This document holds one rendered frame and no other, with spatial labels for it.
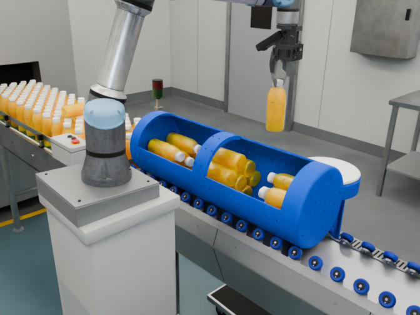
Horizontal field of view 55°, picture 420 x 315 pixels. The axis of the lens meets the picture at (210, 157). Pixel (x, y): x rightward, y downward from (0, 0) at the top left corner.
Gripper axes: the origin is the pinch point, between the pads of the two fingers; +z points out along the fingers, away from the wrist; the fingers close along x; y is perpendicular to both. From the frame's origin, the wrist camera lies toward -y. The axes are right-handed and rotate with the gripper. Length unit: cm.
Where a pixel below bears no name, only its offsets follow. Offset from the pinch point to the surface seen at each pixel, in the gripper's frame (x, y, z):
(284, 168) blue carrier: -1.0, 6.8, 32.0
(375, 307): -26, 57, 50
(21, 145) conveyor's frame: -38, -161, 60
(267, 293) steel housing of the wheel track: -26, 21, 68
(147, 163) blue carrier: -28, -44, 38
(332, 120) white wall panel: 316, -139, 119
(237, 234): -26, 5, 51
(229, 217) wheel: -25, 1, 46
